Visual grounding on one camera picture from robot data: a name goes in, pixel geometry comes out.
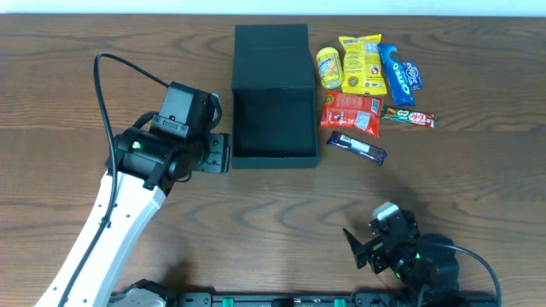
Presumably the yellow candy jar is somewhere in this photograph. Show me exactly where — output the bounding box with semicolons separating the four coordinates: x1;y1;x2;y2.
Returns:
316;47;344;89

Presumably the dark blue chocolate bar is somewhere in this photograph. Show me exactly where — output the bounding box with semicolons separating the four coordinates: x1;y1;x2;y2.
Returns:
327;131;387;165

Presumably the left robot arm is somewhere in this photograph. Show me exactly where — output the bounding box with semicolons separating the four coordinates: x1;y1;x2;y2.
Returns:
38;82;230;306

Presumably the small blue gum pack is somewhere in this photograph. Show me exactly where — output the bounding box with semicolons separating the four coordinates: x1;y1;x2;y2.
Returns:
403;61;423;91

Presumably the red snack bag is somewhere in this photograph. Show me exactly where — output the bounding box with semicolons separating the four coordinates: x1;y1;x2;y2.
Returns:
319;90;383;137

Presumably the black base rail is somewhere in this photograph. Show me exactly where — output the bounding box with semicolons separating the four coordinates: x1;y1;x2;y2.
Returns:
108;292;499;307

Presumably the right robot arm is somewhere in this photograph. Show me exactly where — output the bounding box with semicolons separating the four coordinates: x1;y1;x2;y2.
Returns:
343;203;460;306

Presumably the yellow snack bag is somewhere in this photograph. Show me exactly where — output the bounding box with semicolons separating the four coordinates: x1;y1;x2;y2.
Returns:
339;34;387;96

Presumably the blue Oreo cookie pack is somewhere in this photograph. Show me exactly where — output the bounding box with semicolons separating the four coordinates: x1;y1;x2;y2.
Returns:
378;43;415;107

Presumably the black gift box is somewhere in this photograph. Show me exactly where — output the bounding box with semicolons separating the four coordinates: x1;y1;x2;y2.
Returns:
231;24;319;169

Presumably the green red KitKat bar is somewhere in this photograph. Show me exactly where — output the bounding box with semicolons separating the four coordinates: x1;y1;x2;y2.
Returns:
380;106;439;128

